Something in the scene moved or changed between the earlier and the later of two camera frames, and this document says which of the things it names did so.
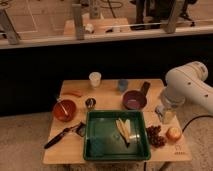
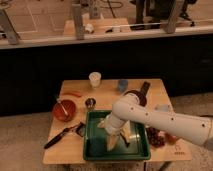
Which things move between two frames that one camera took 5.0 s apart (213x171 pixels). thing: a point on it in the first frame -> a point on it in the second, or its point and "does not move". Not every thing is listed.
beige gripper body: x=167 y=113 -> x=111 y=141
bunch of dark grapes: x=154 y=136 does not move
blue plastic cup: x=123 y=84 does not move
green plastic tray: x=103 y=139 does not move
